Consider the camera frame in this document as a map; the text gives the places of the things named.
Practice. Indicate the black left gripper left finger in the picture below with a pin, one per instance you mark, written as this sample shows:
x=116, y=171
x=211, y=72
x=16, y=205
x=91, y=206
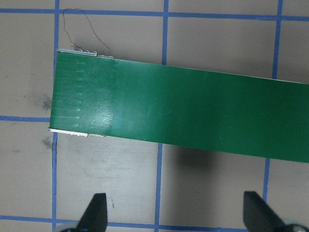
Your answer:
x=95, y=217

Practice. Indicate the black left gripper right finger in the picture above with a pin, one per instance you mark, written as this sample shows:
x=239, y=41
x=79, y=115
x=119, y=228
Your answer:
x=258, y=216

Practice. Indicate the green conveyor belt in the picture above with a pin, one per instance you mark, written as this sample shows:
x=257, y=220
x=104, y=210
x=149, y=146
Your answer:
x=214, y=111

